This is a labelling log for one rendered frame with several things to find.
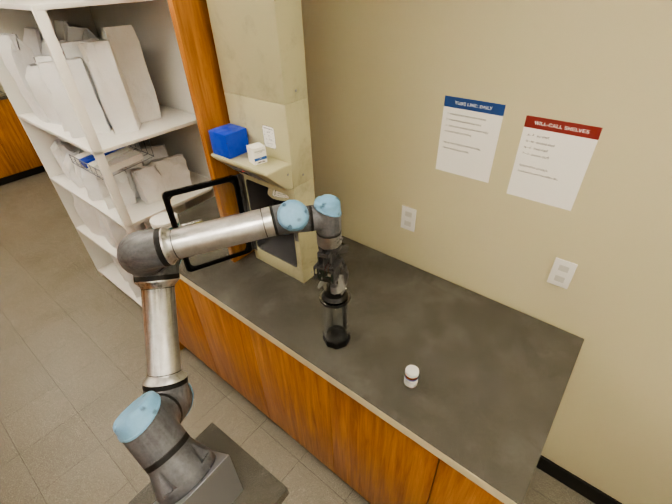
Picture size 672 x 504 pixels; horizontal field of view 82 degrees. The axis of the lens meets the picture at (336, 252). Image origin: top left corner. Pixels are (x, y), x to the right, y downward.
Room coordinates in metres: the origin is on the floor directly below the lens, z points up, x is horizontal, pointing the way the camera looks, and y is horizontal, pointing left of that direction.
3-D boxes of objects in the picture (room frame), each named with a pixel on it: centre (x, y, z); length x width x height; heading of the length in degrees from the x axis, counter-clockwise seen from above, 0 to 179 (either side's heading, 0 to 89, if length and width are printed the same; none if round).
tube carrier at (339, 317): (0.97, 0.01, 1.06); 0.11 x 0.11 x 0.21
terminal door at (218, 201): (1.41, 0.53, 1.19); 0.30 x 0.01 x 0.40; 118
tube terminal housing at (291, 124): (1.49, 0.19, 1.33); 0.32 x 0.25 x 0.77; 50
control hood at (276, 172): (1.35, 0.31, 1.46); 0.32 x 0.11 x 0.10; 50
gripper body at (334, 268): (0.95, 0.02, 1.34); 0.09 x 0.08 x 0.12; 155
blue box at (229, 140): (1.42, 0.38, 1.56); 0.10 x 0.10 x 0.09; 50
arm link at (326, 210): (0.95, 0.02, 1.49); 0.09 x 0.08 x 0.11; 97
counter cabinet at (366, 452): (1.33, 0.09, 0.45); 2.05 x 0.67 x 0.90; 50
